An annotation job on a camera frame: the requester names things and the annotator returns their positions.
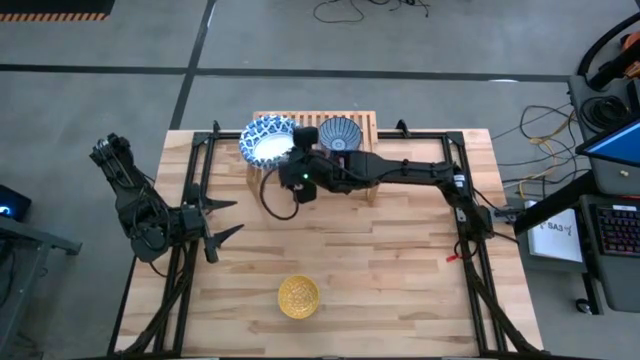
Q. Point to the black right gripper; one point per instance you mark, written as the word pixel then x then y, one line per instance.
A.
pixel 300 165

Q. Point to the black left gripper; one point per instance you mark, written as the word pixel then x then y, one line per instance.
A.
pixel 195 222

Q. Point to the white bowl blue patterned rim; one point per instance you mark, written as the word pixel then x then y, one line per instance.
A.
pixel 260 135

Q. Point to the blue radial-line bowl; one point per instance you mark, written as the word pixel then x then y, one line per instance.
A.
pixel 340 131

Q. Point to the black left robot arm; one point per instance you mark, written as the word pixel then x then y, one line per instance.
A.
pixel 140 210

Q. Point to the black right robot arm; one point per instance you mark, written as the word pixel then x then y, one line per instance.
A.
pixel 400 170

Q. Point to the wooden slatted shelf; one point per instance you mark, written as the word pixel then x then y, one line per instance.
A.
pixel 310 119

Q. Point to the yellow-inside blue diamond bowl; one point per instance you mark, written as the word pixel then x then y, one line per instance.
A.
pixel 298 296

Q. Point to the grey side table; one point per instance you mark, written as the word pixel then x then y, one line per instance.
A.
pixel 45 240

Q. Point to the black device blue light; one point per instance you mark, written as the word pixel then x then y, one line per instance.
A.
pixel 12 202

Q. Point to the white paper sheet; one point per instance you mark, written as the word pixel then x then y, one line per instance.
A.
pixel 555 242

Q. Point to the black hazard-striped mat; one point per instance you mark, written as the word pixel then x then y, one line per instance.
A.
pixel 50 6

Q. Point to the black caster wheel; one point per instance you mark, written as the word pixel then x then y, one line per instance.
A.
pixel 583 306

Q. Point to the laptop with blue screen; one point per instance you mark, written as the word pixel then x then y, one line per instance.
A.
pixel 617 145

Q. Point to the black backlit keyboard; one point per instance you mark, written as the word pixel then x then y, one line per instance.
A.
pixel 620 230

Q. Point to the orange and black tool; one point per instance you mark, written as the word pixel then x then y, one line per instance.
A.
pixel 615 62

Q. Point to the black curved tube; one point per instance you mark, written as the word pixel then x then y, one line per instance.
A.
pixel 607 35

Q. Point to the grey workstation desk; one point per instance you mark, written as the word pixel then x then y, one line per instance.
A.
pixel 620 285

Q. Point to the black metal table frame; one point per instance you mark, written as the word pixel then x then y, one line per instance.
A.
pixel 425 136

